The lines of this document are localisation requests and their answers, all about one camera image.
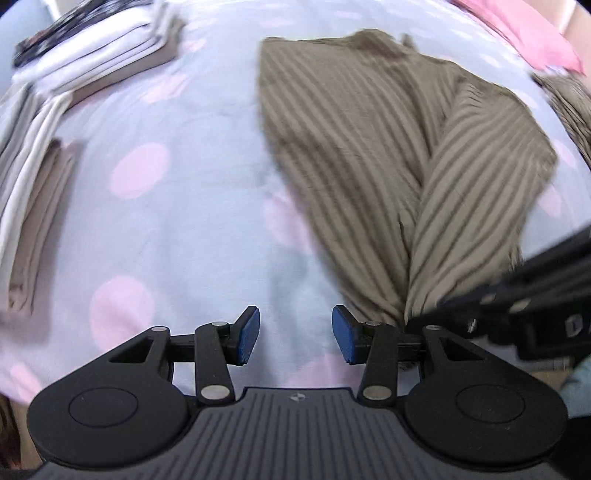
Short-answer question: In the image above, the white folded towel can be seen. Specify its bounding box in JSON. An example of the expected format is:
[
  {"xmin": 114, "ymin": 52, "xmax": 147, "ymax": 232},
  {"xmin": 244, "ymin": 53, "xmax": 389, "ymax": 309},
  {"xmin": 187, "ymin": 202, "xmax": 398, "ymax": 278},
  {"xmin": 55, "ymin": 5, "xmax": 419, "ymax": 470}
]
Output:
[{"xmin": 14, "ymin": 7, "xmax": 178, "ymax": 95}]

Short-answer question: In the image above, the beige folded cloth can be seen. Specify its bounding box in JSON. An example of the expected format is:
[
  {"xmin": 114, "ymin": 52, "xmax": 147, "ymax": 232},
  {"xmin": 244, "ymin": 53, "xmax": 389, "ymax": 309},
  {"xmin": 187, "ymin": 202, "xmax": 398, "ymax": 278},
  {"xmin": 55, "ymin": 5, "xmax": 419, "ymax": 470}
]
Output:
[{"xmin": 69, "ymin": 9, "xmax": 186, "ymax": 104}]

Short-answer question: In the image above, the dark floral folded cloth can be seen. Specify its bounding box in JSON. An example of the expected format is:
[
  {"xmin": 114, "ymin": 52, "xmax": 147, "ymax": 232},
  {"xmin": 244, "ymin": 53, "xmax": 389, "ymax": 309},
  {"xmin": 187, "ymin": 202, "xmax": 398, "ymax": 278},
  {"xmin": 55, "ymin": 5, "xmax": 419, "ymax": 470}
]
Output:
[{"xmin": 13, "ymin": 0, "xmax": 116, "ymax": 68}]

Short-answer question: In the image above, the pink pillow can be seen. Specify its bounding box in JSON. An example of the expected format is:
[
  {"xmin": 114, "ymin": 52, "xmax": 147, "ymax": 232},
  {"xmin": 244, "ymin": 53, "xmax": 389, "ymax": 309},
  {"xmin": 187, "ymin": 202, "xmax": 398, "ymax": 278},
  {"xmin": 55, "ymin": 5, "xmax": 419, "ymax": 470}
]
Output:
[{"xmin": 455, "ymin": 0, "xmax": 585, "ymax": 75}]

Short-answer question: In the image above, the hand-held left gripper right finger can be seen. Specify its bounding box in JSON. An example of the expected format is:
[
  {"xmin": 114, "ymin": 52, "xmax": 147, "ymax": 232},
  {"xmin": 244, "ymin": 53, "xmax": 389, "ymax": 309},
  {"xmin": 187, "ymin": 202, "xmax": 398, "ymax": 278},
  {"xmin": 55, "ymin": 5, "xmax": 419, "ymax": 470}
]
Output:
[{"xmin": 331, "ymin": 305, "xmax": 485, "ymax": 408}]

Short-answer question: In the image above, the beige folded garment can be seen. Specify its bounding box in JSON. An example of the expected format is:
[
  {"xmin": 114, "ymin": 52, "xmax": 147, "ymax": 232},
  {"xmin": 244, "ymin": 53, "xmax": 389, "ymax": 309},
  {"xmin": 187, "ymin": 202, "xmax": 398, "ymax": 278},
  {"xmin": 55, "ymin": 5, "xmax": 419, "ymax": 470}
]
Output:
[{"xmin": 9, "ymin": 138, "xmax": 81, "ymax": 317}]

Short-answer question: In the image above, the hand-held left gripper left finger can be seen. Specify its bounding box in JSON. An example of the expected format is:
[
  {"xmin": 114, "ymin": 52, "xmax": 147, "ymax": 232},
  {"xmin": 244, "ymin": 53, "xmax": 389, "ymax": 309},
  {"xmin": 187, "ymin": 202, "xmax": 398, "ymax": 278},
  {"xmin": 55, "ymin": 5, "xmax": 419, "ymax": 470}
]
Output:
[{"xmin": 108, "ymin": 305, "xmax": 262, "ymax": 408}]

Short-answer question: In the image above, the beige padded headboard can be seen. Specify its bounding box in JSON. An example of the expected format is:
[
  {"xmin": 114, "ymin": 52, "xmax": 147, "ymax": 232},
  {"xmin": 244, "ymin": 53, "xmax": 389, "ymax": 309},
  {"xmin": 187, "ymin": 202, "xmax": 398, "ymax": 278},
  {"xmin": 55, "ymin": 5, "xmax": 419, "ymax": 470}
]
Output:
[{"xmin": 556, "ymin": 0, "xmax": 591, "ymax": 35}]

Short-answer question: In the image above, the bed with dotted sheet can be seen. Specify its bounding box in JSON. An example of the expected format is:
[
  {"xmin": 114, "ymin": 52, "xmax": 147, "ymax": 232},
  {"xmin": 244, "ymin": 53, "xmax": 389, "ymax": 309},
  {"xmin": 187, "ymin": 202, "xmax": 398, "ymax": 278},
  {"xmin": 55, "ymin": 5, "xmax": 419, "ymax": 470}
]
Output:
[{"xmin": 0, "ymin": 0, "xmax": 591, "ymax": 407}]

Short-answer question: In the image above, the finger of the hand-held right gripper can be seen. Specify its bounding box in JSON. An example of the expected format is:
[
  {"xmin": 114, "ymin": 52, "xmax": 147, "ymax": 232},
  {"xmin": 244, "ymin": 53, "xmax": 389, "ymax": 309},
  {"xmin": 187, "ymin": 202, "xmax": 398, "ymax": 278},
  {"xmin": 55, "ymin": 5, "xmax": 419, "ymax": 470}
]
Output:
[
  {"xmin": 503, "ymin": 230, "xmax": 591, "ymax": 297},
  {"xmin": 407, "ymin": 284, "xmax": 533, "ymax": 341}
]

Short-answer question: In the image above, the tan striped garment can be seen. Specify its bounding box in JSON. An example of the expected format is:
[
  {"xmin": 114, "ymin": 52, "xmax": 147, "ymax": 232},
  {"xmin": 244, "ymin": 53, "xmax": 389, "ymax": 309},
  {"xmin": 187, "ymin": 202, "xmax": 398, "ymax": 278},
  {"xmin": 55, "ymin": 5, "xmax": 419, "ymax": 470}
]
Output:
[
  {"xmin": 257, "ymin": 28, "xmax": 559, "ymax": 326},
  {"xmin": 531, "ymin": 73, "xmax": 591, "ymax": 155}
]

